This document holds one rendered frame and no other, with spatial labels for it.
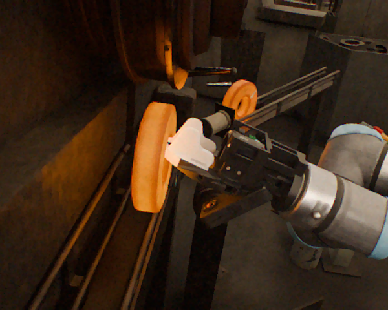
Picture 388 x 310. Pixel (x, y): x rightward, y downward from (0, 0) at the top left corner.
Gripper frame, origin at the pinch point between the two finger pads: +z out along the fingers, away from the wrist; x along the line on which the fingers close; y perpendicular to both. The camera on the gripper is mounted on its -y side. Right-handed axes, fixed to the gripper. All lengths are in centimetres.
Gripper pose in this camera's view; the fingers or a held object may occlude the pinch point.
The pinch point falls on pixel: (158, 144)
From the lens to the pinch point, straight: 53.2
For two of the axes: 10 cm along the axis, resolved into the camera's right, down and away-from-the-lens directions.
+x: -1.1, 4.3, -9.0
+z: -9.1, -4.0, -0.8
